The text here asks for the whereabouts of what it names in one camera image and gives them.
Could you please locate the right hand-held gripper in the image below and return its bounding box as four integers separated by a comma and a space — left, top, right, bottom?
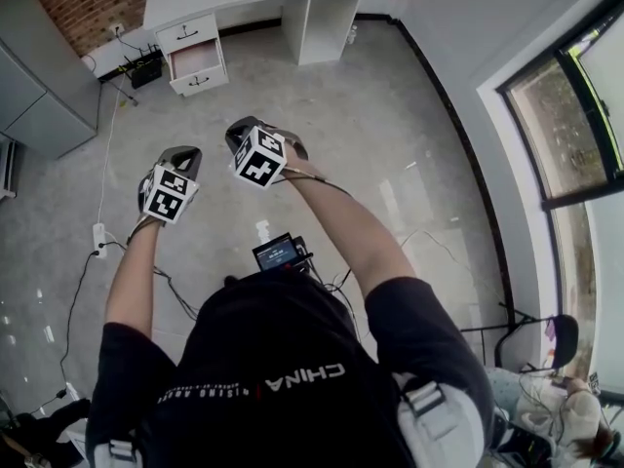
224, 116, 289, 191

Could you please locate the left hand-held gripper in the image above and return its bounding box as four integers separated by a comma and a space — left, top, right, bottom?
140, 145, 204, 227

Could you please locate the white cabinet drawer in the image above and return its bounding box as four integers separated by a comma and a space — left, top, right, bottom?
167, 38, 230, 98

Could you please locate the person's right forearm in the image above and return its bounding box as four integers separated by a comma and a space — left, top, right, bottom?
285, 163, 418, 306

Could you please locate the person's left forearm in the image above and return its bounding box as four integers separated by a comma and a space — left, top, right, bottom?
103, 212, 165, 343

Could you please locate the person's right hand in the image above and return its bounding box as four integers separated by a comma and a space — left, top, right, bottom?
278, 127, 312, 165

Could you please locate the black router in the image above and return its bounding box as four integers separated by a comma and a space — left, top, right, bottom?
121, 41, 165, 90

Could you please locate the white power strip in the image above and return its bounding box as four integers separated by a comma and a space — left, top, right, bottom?
92, 221, 108, 260

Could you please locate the black screen device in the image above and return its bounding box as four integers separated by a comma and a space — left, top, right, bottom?
252, 231, 313, 273

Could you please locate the grey cabinet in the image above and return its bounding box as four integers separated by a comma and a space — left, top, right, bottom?
0, 0, 101, 160

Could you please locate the white slatted appliance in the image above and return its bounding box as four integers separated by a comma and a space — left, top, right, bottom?
0, 138, 20, 202

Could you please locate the black printed T-shirt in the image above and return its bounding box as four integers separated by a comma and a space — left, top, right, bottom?
85, 273, 496, 468

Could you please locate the black bag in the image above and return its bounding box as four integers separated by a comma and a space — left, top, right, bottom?
0, 397, 94, 468

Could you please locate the light checkered cloth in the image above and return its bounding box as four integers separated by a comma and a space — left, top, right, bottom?
485, 366, 523, 411

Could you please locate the black folding chair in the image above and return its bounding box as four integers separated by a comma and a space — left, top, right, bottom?
460, 302, 581, 372

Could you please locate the white cable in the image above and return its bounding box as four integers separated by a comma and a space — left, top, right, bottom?
97, 78, 123, 226

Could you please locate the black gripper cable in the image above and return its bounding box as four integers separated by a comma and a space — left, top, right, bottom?
125, 212, 160, 251
280, 158, 355, 199

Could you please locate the black power cable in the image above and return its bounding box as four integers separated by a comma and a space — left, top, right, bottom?
54, 241, 129, 401

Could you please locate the grey white harness strap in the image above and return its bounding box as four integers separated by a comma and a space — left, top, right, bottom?
92, 436, 142, 468
392, 380, 482, 468

